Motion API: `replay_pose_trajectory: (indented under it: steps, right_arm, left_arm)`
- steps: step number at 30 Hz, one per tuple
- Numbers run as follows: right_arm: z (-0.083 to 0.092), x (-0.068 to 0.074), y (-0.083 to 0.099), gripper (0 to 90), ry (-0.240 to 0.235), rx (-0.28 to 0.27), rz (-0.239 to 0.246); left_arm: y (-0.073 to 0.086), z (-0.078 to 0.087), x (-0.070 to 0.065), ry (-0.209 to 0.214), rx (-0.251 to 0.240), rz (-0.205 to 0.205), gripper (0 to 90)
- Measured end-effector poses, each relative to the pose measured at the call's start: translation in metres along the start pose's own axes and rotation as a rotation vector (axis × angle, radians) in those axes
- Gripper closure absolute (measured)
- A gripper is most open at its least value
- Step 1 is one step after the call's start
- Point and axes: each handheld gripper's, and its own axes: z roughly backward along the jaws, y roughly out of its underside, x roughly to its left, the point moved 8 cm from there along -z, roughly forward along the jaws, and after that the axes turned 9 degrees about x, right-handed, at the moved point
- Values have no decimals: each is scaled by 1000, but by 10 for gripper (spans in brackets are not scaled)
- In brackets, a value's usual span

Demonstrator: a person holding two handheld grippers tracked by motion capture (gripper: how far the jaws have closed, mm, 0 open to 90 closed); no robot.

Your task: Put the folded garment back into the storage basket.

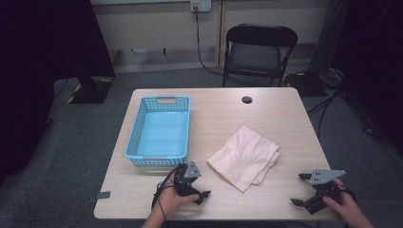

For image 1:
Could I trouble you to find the black curtain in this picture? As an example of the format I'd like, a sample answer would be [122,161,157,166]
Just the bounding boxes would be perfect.
[0,0,117,186]
[330,0,403,155]

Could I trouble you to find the black stand base yellow tape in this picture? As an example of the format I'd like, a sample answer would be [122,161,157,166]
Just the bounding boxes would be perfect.
[67,75,115,105]
[283,71,328,98]

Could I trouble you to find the hand-held gripper black cable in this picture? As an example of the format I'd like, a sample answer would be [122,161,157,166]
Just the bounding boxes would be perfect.
[336,184,358,204]
[151,163,183,220]

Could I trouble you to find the black folding chair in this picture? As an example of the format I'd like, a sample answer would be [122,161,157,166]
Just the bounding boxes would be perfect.
[221,23,299,88]

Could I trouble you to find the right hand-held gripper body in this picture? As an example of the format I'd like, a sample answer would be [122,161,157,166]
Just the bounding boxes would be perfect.
[303,168,347,216]

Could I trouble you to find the coiled grey cable bundle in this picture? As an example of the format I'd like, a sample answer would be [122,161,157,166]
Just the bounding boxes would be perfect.
[326,67,345,90]

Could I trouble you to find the wooden wall trim strip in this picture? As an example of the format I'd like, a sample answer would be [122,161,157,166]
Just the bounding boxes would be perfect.
[216,0,227,67]

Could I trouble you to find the white wall power outlet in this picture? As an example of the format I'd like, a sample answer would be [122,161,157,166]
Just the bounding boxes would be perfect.
[189,0,213,13]

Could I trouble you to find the left hand-held gripper black cable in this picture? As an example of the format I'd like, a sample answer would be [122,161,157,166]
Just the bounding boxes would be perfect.
[151,163,183,220]

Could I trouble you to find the pale pink cloth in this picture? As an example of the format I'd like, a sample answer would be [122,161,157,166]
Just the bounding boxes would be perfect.
[206,124,281,195]

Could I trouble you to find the right hand-held gripper black cable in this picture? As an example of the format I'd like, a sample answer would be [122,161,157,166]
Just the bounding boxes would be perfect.
[336,184,358,204]

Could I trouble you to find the person's left hand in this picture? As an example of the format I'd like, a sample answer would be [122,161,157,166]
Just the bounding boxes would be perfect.
[156,180,201,220]

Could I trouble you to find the light blue plastic basket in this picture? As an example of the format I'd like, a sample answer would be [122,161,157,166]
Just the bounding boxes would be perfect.
[124,95,192,167]

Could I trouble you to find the black wall outlet cable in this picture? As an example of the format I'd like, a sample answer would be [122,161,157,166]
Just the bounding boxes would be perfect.
[193,6,224,77]

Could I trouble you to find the black floor cables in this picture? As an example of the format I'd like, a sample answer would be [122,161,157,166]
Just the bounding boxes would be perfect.
[306,89,341,141]

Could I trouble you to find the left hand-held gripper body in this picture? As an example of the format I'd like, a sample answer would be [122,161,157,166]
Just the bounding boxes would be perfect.
[173,160,204,199]

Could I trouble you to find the person's right hand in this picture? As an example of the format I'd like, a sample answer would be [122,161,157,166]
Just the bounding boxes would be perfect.
[322,178,367,227]

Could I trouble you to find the grey hanging cloth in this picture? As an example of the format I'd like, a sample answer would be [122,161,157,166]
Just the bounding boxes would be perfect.
[306,0,350,77]

